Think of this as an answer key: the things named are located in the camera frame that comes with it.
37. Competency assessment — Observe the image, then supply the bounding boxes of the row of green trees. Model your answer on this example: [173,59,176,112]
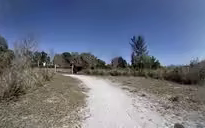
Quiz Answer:
[32,50,162,71]

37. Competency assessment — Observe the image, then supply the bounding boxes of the wooden bridge with railings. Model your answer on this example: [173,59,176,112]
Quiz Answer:
[53,63,76,75]

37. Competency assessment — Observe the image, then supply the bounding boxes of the tall pine tree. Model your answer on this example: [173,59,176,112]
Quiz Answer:
[128,34,150,70]

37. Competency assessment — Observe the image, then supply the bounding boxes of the pale gravel path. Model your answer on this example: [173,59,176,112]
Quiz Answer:
[63,73,178,128]

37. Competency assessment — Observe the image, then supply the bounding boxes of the dry grass verge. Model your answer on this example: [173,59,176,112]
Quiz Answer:
[0,72,91,128]
[103,74,205,128]

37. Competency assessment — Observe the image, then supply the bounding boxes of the low green and brown bushes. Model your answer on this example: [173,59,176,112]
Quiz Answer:
[82,57,205,86]

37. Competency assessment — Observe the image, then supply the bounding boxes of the dry brown shrubs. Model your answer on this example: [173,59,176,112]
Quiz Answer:
[0,31,57,103]

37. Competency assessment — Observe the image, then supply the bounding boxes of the robot's own part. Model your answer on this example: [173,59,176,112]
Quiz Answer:
[173,123,185,128]

